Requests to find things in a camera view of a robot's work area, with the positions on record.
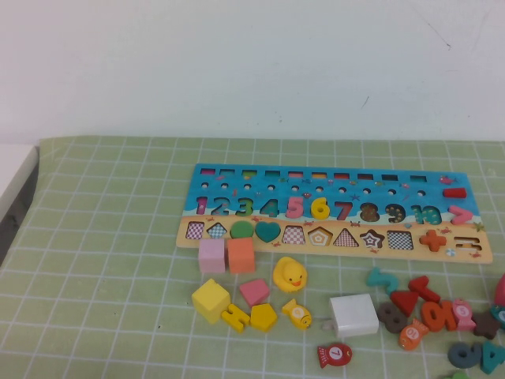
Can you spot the yellow number six piece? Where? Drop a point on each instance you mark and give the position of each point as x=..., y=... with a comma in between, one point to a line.
x=315, y=207

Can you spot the pink number five piece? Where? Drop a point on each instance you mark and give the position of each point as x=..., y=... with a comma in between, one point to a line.
x=292, y=203

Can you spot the green circle piece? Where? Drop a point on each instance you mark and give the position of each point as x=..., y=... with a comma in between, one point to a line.
x=242, y=230

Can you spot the teal heart piece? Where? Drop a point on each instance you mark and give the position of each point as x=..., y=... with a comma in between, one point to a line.
x=268, y=232

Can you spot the pink trapezoid piece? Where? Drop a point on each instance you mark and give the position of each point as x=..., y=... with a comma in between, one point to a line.
x=254, y=293

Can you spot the yellow pentagon piece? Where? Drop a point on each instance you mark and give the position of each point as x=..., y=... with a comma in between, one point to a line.
x=263, y=317

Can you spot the yellow letter H piece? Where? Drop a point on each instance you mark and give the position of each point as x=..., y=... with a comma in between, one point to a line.
x=236, y=319

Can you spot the teal number two piece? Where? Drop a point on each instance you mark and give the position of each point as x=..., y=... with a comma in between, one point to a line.
x=390, y=285

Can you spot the blue wooden puzzle board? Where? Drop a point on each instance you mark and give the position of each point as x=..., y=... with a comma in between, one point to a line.
x=434, y=187

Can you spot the orange plus sign piece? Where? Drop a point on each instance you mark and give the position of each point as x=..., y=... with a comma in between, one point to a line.
x=433, y=240

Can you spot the brown number eight piece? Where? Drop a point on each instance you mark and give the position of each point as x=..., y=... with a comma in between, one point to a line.
x=391, y=317

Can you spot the red triangle piece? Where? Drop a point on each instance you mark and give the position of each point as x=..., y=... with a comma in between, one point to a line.
x=404, y=302

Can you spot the red minus sign piece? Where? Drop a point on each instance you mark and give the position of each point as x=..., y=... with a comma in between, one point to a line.
x=454, y=192

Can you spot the red number seven piece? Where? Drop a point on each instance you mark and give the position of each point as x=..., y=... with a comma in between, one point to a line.
x=428, y=294

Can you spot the pink greater-than sign piece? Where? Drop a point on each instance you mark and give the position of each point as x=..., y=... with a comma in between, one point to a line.
x=464, y=215

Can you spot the orange number ten piece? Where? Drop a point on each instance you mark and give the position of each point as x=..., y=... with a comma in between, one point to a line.
x=450, y=316

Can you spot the brown star piece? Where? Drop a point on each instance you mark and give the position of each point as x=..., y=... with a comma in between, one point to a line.
x=486, y=324

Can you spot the green wooden piece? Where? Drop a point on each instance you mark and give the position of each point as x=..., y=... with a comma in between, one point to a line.
x=458, y=376

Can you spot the gray number nine piece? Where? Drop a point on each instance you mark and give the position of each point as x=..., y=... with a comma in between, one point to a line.
x=475, y=355

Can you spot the teal number four piece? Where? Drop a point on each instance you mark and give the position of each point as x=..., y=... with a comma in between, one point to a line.
x=487, y=361

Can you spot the orange wooden cube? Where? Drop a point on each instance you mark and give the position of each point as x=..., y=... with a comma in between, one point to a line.
x=240, y=256

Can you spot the pink wooden cube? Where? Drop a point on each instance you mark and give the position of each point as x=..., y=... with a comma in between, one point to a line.
x=212, y=256

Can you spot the yellow rubber duck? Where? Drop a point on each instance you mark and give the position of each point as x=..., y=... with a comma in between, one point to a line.
x=288, y=274

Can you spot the yellow wooden cube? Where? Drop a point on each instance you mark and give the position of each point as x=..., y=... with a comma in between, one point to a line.
x=211, y=302

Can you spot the yellow wooden fish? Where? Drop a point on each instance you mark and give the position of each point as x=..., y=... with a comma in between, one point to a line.
x=296, y=313

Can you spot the green checkered tablecloth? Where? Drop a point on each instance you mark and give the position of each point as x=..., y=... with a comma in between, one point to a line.
x=98, y=237

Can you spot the white power adapter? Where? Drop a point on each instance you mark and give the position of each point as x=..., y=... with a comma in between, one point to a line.
x=353, y=316

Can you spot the red fish number seven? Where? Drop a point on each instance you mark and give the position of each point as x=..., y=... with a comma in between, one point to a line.
x=335, y=353

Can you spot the orange fish number ten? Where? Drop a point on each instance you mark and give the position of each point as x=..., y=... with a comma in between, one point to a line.
x=412, y=333

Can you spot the white side table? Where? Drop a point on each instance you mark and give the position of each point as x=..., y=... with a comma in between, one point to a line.
x=12, y=166

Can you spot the pink fish number five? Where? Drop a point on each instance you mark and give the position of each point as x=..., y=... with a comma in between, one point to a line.
x=463, y=312

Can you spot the pink rounded toy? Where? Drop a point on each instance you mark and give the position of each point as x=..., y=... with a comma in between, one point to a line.
x=502, y=290

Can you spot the teal wooden fish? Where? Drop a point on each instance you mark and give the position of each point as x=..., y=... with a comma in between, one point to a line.
x=500, y=316

